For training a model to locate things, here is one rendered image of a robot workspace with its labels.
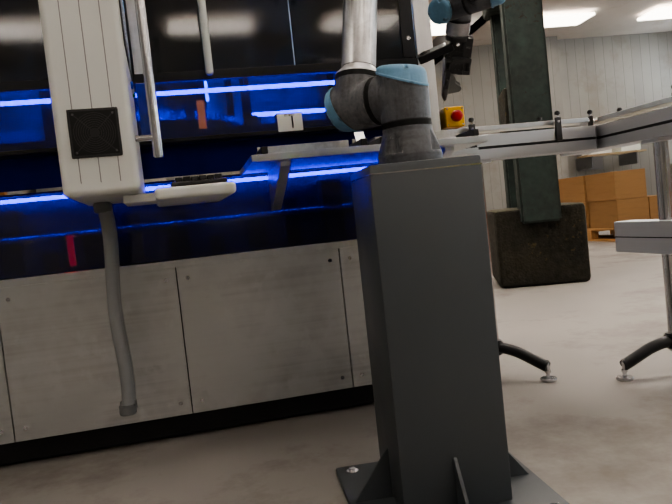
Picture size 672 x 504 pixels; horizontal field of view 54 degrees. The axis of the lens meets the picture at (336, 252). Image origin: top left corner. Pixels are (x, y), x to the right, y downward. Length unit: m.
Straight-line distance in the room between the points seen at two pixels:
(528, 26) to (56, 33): 3.99
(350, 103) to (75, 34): 0.67
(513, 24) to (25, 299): 3.98
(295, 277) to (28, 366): 0.89
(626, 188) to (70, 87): 7.74
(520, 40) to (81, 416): 4.02
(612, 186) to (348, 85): 7.33
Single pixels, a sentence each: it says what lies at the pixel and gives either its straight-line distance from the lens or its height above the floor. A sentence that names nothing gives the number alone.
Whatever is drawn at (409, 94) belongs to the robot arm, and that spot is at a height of 0.94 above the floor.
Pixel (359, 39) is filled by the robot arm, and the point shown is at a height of 1.11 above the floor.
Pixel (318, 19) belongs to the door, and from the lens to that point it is 2.37.
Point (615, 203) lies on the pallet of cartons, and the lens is 8.78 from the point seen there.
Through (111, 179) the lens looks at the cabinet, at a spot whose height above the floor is 0.83.
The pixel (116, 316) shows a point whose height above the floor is 0.47.
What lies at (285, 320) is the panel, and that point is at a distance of 2.25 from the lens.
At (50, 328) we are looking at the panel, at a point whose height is 0.43.
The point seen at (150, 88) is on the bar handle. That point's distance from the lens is 1.72.
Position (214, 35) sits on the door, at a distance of 2.31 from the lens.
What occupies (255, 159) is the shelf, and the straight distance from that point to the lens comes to 1.83.
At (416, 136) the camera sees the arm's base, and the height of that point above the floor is 0.85.
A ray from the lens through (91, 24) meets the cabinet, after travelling 1.75.
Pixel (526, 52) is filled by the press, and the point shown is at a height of 1.72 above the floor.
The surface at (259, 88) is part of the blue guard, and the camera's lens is 2.27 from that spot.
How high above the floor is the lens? 0.69
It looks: 3 degrees down
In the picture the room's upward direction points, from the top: 6 degrees counter-clockwise
